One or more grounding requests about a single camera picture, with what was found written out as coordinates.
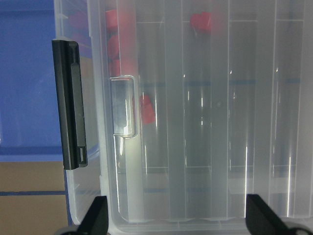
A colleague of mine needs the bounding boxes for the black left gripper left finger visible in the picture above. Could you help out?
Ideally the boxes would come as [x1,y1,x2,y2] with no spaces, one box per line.
[77,196,108,235]

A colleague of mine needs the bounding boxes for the red block in box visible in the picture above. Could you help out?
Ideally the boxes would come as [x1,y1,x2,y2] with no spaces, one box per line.
[105,9,120,77]
[190,12,211,35]
[140,94,156,125]

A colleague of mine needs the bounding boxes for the clear plastic box lid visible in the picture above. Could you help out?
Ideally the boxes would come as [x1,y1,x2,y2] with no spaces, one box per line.
[100,0,313,235]

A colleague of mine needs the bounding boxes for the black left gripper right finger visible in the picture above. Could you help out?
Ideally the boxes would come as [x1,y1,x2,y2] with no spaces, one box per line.
[245,194,291,235]

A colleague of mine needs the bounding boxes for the clear plastic storage box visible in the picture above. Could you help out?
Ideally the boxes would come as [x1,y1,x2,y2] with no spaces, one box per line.
[54,0,313,235]

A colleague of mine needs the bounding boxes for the blue plastic tray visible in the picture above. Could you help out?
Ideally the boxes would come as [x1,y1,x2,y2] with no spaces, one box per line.
[0,0,91,162]

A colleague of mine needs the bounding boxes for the black box latch handle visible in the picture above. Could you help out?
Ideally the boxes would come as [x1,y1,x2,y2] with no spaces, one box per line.
[51,40,88,170]

